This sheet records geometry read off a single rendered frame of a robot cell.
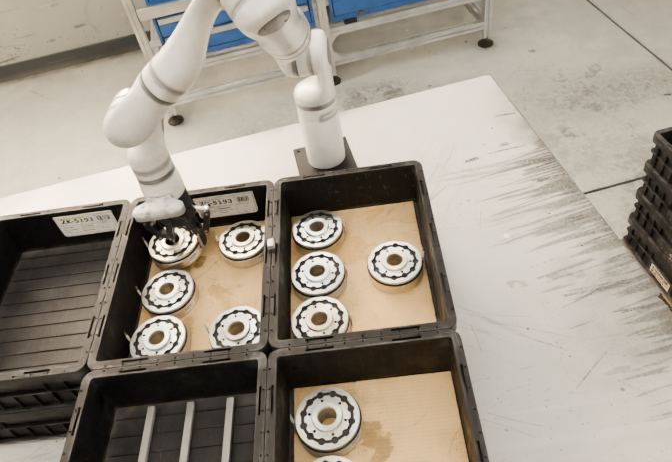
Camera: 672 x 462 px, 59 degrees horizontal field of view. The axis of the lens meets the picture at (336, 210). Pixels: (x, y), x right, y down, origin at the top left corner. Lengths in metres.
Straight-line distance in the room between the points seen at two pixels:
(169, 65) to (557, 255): 0.87
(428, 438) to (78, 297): 0.74
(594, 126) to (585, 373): 1.77
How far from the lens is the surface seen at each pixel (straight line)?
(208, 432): 1.05
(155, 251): 1.25
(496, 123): 1.68
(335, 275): 1.12
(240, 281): 1.20
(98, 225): 1.37
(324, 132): 1.35
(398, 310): 1.10
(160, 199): 1.11
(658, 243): 2.01
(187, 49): 0.93
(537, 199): 1.47
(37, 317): 1.34
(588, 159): 2.67
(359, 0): 3.00
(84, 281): 1.35
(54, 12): 3.90
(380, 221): 1.24
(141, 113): 0.99
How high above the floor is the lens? 1.73
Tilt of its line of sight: 45 degrees down
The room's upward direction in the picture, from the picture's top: 11 degrees counter-clockwise
